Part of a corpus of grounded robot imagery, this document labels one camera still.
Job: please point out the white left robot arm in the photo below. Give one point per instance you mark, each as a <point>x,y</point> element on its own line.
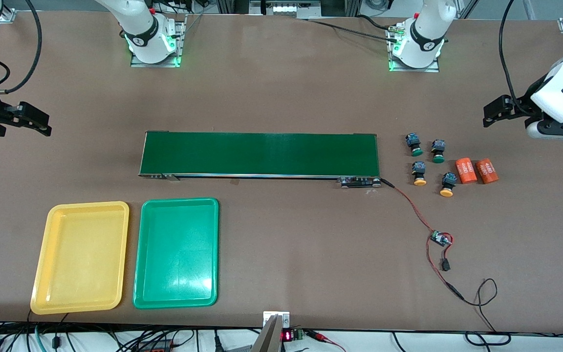
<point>425,34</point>

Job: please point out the silver metal bracket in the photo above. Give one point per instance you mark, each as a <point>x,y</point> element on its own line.
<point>268,315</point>

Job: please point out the grey metal bar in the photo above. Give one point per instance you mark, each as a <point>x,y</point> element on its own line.
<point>267,340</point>

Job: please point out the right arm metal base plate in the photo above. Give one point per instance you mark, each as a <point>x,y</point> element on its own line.
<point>182,44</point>

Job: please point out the green belt conveyor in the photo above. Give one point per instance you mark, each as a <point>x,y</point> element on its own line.
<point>262,154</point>

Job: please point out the green plastic tray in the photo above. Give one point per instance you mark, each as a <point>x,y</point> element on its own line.
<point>176,254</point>

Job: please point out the red digit display module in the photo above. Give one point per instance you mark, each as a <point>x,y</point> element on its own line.
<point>291,335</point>

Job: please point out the green push button switch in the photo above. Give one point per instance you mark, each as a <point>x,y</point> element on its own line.
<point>413,144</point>
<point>438,149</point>

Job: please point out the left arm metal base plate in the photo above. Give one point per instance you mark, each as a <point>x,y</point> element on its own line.
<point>433,69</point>

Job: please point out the red and black clip lead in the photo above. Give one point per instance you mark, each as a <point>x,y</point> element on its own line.
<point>323,337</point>

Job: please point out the small green circuit board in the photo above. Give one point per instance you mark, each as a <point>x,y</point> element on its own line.
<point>440,238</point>

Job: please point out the white power strip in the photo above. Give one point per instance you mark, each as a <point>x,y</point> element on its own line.
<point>284,7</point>

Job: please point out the small black connector plug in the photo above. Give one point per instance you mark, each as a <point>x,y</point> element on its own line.
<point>445,265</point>

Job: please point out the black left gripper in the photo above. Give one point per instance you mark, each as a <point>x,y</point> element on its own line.
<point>522,103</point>

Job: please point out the yellow plastic tray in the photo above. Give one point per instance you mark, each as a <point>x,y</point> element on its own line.
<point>81,259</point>

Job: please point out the yellow push button switch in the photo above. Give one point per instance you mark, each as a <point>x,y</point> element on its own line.
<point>447,185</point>
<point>419,173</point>

